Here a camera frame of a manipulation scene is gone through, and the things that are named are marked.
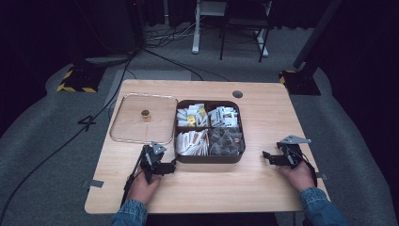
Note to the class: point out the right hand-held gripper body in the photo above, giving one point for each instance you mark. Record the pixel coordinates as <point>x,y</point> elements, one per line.
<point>291,150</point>

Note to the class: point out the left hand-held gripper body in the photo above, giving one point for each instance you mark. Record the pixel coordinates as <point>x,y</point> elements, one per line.
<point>150,158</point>

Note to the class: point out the person's right hand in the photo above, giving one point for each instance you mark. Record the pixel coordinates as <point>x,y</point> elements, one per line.
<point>296,177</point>

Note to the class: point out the person's left hand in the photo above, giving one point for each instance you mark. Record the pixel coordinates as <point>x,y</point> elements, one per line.
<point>142,188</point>

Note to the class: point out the pile of white brown sachets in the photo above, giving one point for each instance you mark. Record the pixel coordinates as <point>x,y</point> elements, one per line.
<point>192,142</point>

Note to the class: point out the clear lid with knob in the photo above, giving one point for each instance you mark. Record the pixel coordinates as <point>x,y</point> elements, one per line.
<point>138,128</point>

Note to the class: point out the brown divided box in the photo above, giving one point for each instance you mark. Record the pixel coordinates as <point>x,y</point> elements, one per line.
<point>207,158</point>

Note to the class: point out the grey tape piece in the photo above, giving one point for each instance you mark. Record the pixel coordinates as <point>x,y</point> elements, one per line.
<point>322,176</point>
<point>96,183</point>

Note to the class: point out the pile of dark tea bags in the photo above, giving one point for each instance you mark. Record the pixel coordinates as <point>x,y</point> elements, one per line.
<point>226,142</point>

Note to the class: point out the pile of white yellow packets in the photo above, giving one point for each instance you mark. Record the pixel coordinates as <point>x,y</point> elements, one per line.
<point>191,116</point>

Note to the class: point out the pile of white red packets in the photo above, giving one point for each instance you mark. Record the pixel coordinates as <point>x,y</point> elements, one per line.
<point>224,116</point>

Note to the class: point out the grey table grommet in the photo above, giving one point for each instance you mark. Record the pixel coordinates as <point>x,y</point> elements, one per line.
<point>237,94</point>

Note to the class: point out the black yellow striped stand base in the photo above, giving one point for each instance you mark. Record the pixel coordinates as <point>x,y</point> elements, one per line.
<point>82,80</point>
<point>299,83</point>

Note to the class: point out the black metal chair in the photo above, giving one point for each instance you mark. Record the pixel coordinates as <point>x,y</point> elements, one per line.
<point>244,22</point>

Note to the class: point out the slanted dark metal post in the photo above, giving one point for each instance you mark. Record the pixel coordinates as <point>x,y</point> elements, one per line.
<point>315,34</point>

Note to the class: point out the white desk frame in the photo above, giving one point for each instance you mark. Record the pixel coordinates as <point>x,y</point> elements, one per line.
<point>196,34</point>

